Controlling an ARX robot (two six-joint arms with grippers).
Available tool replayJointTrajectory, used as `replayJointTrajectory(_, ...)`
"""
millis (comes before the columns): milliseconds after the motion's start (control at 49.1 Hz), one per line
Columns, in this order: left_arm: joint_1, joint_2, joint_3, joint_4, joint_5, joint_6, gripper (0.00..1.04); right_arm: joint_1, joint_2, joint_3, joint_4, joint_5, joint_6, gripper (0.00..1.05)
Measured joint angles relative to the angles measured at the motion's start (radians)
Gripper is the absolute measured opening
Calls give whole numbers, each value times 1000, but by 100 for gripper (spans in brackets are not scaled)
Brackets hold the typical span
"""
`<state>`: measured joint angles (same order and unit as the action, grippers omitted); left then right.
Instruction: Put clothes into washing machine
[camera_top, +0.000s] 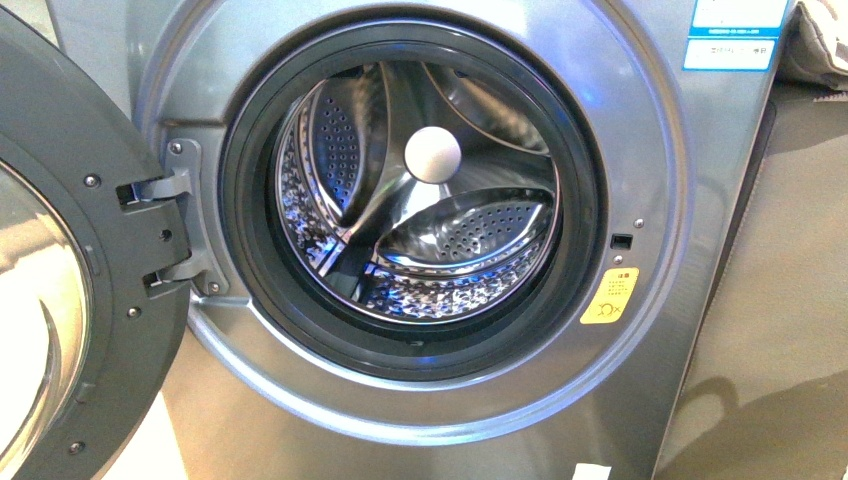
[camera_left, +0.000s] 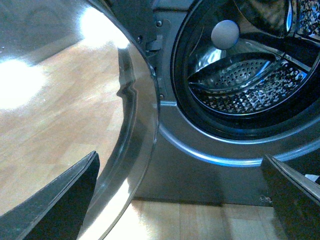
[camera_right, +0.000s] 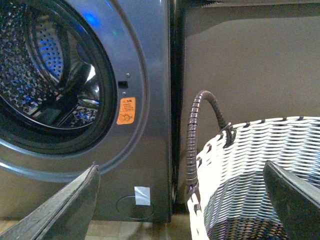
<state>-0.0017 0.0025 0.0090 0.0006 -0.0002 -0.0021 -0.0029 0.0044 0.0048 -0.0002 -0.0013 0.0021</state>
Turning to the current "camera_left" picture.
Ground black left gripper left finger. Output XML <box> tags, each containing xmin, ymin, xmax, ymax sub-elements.
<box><xmin>0</xmin><ymin>151</ymin><xmax>100</xmax><ymax>240</ymax></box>

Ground grey round knob in drum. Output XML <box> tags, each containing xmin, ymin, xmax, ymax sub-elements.
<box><xmin>211</xmin><ymin>20</ymin><xmax>240</xmax><ymax>50</ymax></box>

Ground dark grey washing machine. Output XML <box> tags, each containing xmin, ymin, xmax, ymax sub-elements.
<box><xmin>106</xmin><ymin>0</ymin><xmax>320</xmax><ymax>206</ymax></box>

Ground round washing machine door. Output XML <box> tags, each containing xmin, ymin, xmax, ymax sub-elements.
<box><xmin>0</xmin><ymin>0</ymin><xmax>160</xmax><ymax>240</ymax></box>

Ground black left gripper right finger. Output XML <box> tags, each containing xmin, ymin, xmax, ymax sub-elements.
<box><xmin>260</xmin><ymin>154</ymin><xmax>320</xmax><ymax>240</ymax></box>

